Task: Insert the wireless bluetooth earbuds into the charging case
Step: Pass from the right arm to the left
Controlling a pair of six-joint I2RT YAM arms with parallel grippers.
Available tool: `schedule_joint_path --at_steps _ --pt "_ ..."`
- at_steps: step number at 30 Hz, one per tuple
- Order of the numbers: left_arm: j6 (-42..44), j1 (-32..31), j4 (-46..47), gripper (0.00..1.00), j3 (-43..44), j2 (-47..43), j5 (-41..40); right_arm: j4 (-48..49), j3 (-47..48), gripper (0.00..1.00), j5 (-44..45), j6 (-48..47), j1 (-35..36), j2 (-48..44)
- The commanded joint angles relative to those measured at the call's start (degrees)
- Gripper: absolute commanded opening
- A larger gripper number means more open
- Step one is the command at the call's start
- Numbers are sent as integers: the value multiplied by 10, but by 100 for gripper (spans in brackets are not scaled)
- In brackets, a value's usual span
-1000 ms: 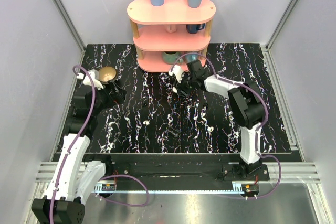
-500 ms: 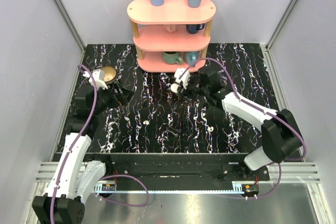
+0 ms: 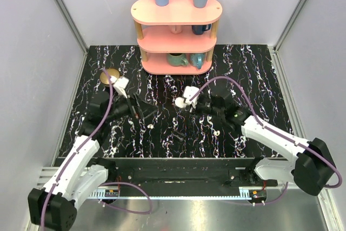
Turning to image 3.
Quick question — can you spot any purple cable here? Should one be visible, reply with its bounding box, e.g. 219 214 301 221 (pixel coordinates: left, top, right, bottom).
39 68 154 228
189 76 343 206

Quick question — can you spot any green ceramic mug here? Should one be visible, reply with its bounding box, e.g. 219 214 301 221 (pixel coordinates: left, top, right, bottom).
167 53 189 67

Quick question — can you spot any gold bowl with dark rim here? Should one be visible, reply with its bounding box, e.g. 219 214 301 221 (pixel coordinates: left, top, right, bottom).
100 68 120 85

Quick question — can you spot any small black clip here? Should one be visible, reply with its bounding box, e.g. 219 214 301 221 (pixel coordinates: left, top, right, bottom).
172 131 186 142

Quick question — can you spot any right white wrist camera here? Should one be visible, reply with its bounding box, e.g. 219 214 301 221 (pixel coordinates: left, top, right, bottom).
183 86 199 109

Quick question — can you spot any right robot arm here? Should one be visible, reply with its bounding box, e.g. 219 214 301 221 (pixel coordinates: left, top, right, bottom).
174 87 336 196

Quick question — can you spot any white earbuds charging case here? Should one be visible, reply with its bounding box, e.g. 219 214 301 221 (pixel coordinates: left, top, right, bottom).
175 97 186 109

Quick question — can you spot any pink mug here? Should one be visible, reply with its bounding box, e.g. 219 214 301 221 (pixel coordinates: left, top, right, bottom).
169 25 182 34

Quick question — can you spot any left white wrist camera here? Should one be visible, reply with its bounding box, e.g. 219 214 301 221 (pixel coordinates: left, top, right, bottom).
110 76 129 98

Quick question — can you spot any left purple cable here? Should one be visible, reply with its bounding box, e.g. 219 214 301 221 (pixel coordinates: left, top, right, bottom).
39 68 154 228

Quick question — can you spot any light blue ceramic mug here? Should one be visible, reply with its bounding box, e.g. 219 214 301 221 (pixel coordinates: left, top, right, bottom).
190 53 205 70

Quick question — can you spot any pink three-tier wooden shelf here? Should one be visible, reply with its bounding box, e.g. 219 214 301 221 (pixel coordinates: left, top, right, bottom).
131 0 223 75

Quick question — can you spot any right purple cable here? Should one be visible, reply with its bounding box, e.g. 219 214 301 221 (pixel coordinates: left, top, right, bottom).
189 76 343 206

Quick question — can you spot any dark blue mug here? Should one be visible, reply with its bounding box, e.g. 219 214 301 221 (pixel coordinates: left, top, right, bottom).
191 24 212 35

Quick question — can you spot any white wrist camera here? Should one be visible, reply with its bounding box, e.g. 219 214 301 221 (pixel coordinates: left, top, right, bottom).
183 86 199 109
110 76 129 98

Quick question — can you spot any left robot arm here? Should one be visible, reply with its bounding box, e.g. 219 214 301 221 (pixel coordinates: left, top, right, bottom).
28 91 158 230

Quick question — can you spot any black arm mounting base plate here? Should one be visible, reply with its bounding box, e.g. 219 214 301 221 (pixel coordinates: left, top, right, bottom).
85 157 278 188

